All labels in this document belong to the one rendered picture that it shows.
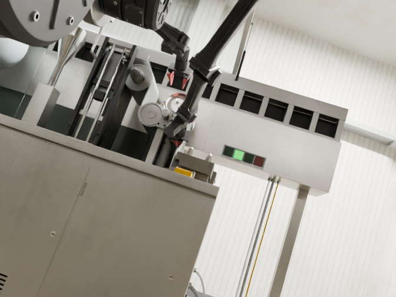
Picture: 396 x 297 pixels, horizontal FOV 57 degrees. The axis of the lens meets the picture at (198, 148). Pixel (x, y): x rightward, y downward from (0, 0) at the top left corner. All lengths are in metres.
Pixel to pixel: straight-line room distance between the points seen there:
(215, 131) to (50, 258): 1.11
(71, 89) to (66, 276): 1.20
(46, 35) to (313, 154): 1.97
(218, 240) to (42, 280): 2.95
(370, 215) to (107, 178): 3.86
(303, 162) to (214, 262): 2.42
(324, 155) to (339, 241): 2.63
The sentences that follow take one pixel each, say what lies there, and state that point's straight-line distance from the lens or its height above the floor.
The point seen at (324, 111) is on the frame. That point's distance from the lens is 2.26.
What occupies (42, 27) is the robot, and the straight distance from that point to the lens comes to 0.28.
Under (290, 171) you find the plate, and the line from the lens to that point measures 2.12.
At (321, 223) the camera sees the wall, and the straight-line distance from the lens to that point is 4.63.
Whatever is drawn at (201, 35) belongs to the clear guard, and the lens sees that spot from 2.23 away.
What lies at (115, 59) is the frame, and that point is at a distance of 1.86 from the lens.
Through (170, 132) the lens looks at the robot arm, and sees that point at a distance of 1.60.
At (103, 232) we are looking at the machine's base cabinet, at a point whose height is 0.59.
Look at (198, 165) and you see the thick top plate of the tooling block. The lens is 1.70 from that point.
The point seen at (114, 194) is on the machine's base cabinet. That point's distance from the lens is 1.50.
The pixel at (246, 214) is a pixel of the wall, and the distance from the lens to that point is 4.35.
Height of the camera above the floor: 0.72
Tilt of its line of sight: 12 degrees up
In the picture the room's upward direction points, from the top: 19 degrees clockwise
